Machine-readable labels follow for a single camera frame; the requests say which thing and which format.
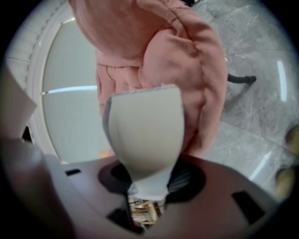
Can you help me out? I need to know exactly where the beige shoe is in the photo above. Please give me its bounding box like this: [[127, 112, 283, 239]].
[[274, 167, 299, 203], [284, 125, 299, 151]]

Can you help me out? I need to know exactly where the person's right forearm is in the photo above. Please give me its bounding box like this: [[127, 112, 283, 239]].
[[137, 14, 228, 156]]

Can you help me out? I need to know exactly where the black chair leg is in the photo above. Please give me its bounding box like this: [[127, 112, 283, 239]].
[[227, 73, 257, 84]]

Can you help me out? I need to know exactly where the person's pink sweatshirt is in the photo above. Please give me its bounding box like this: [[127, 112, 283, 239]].
[[67, 0, 194, 119]]

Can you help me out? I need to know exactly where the white framed glass door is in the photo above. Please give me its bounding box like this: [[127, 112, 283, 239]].
[[25, 1, 117, 165]]

